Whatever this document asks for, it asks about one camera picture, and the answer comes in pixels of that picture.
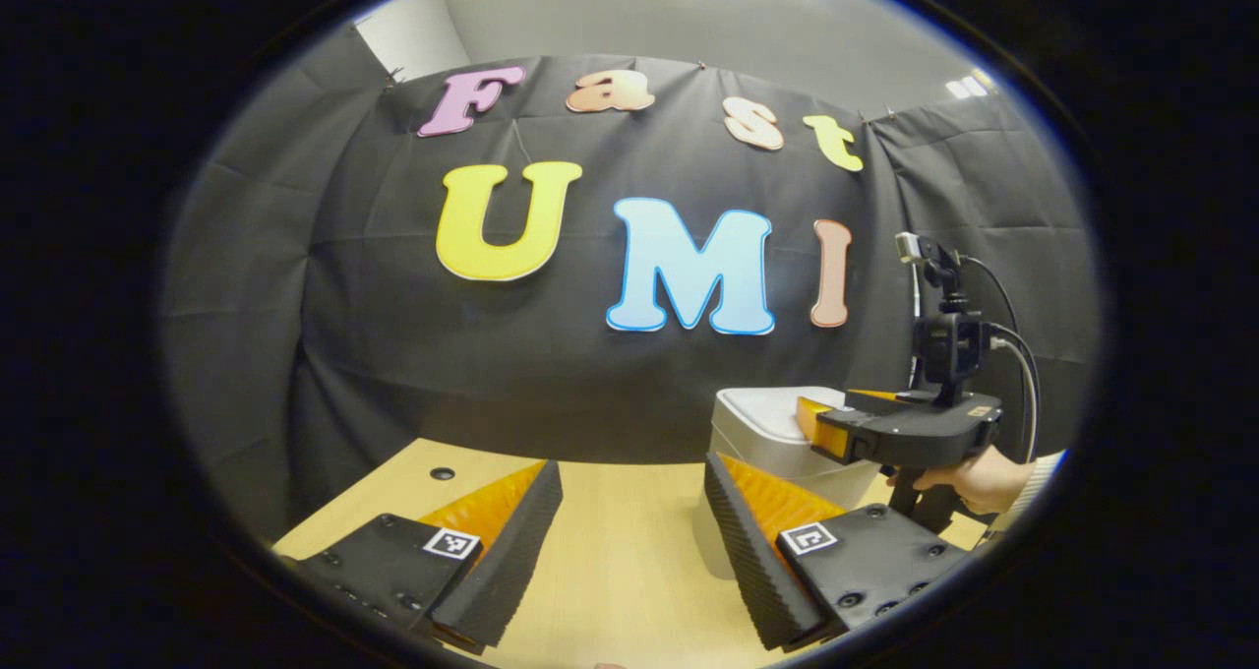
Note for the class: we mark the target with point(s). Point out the black backdrop cloth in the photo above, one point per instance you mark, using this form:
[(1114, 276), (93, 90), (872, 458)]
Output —
[(393, 374)]

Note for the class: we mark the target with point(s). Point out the wooden desktop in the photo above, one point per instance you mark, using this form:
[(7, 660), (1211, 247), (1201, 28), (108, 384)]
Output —
[(620, 551)]

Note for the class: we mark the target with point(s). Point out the small ceiling light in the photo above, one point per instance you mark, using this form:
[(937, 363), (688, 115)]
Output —
[(969, 87)]

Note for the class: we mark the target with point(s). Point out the white desktop garbage bin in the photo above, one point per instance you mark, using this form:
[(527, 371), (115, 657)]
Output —
[(762, 423)]

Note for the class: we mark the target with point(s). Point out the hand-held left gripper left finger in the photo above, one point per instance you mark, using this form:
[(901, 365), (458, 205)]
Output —
[(516, 551)]

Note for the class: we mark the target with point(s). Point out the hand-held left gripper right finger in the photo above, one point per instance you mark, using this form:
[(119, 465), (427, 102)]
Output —
[(752, 561)]

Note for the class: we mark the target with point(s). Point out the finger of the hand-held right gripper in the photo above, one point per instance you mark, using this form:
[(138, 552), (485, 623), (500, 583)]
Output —
[(875, 395), (821, 433)]

